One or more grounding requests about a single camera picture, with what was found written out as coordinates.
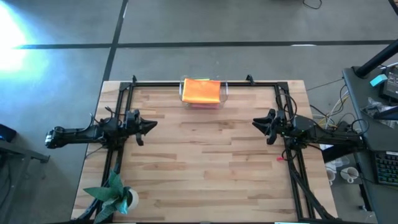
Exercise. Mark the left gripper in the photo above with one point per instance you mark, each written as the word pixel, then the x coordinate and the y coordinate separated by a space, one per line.
pixel 130 129

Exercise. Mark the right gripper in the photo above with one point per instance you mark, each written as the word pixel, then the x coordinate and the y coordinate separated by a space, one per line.
pixel 284 129

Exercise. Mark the pink microfiber towel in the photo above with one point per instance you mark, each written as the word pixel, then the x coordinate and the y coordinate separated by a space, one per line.
pixel 205 106

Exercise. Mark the orange microfiber towel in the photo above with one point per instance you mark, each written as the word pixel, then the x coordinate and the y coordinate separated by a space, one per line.
pixel 200 91

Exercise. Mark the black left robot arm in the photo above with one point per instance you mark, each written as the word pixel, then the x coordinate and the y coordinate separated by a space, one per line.
pixel 74 135

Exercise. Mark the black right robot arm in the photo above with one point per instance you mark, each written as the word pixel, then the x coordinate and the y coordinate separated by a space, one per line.
pixel 326 137

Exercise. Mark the small red tag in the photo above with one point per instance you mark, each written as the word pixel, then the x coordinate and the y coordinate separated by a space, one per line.
pixel 280 158

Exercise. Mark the clear plastic bin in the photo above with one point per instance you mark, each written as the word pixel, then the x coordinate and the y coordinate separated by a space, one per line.
pixel 224 99

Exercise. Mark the white plant pot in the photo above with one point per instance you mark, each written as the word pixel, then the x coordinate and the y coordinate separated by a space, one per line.
pixel 133 199

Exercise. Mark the artificial green plant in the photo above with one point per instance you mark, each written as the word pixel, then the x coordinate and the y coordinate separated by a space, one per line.
pixel 112 193

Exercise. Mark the white mug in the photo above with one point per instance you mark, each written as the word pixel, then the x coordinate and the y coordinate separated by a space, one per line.
pixel 349 174
pixel 330 175

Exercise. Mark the grey side desk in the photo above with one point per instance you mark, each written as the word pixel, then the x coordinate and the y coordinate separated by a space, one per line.
pixel 360 102

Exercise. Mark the clear plastic bag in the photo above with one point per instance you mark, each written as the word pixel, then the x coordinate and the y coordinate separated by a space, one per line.
pixel 377 109

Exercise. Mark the cyan box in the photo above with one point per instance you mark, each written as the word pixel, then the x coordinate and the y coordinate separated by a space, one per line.
pixel 377 80

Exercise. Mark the black pole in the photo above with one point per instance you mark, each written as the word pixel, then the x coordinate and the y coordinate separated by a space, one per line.
pixel 376 59

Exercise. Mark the black backlit keyboard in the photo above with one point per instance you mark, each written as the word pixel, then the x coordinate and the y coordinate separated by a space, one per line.
pixel 387 168

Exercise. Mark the black floor stand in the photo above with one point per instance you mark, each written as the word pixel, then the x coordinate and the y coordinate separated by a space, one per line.
pixel 18 152

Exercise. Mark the black electronic device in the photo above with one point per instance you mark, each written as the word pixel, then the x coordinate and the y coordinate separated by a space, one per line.
pixel 391 87

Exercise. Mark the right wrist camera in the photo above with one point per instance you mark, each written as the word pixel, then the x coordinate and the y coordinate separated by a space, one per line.
pixel 280 116

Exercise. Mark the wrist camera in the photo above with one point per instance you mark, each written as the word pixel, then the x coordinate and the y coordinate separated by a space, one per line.
pixel 280 116
pixel 132 116

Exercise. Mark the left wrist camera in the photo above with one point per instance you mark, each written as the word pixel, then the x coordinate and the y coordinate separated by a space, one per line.
pixel 132 116

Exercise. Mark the black metal table frame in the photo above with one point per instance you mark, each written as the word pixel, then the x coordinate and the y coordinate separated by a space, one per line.
pixel 155 84

